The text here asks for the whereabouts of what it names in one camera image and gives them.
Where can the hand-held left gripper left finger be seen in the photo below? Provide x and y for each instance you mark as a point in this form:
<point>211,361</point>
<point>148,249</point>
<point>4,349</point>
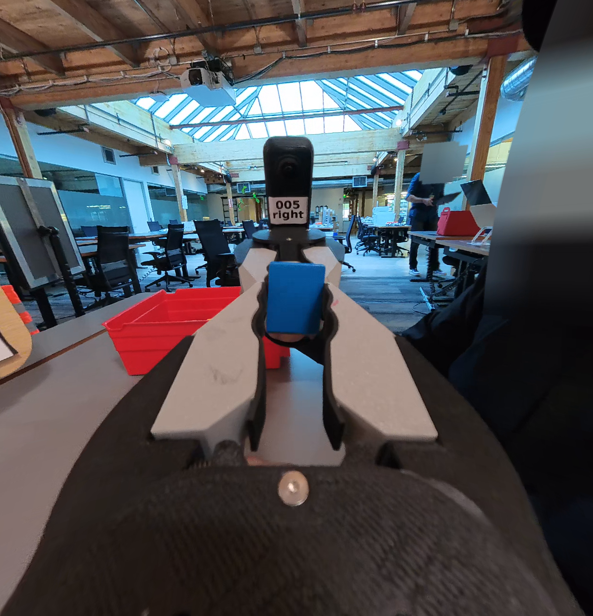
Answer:
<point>214,375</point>

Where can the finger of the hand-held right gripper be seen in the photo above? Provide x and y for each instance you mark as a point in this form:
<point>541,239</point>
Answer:
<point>253,269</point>
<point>331,267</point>

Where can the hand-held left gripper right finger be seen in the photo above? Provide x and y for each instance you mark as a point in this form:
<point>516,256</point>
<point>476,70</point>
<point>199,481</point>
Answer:
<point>378,380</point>

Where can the blue block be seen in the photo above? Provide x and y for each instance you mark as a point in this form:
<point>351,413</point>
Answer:
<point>296,298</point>

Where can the black office chair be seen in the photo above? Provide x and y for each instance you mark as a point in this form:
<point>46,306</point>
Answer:
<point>116,260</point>
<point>214,250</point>
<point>347,240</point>
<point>170,255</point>

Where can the red plastic bin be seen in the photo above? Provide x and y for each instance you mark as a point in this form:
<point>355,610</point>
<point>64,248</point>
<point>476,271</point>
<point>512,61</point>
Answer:
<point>147,337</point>

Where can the white ceiling projector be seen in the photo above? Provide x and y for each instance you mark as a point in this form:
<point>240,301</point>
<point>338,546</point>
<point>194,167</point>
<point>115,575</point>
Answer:
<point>207,89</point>

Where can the wooden standing desk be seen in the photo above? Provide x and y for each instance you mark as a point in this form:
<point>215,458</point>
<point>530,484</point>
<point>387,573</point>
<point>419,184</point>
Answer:
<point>450,239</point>

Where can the red bag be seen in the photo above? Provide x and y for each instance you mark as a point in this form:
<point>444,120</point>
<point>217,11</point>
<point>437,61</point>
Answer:
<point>457,222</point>

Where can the person's dark clothing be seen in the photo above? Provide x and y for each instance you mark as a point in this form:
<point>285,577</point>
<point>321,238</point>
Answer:
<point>517,409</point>

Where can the laptop on stand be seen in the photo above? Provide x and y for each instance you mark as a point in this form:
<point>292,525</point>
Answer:
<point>475,192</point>

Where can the wooden board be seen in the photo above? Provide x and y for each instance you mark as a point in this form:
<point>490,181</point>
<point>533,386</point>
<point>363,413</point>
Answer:
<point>7,317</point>

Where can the grey screen on stand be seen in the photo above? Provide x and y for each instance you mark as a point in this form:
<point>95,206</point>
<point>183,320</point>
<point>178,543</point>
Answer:
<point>31,231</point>

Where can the metal air duct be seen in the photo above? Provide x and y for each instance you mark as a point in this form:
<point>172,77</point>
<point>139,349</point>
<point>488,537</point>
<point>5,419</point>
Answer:
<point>517,77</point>

